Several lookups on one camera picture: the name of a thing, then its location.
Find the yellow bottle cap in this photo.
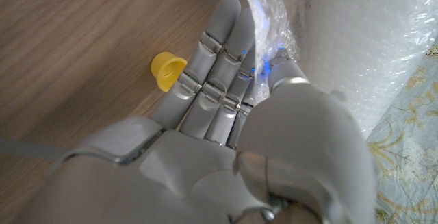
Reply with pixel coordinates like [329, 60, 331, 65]
[151, 51, 188, 93]

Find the clear bubble wrap roll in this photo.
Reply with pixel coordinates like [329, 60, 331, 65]
[237, 0, 438, 139]

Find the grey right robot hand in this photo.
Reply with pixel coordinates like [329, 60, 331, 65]
[20, 0, 377, 224]

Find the floral printed backdrop cloth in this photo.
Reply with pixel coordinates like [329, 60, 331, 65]
[365, 44, 438, 224]

